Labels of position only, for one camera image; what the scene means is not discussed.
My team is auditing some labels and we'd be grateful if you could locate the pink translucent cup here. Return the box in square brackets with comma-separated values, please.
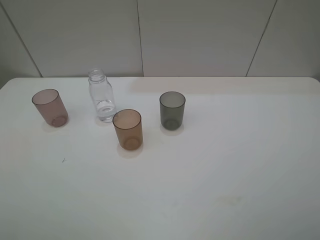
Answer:
[31, 89, 69, 128]

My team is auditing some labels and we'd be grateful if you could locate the orange translucent cup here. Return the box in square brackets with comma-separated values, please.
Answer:
[112, 109, 143, 151]

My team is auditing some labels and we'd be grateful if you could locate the clear plastic water bottle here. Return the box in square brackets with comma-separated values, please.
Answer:
[88, 68, 117, 123]

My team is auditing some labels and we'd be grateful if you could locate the grey translucent cup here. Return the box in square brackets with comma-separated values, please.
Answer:
[159, 91, 186, 131]

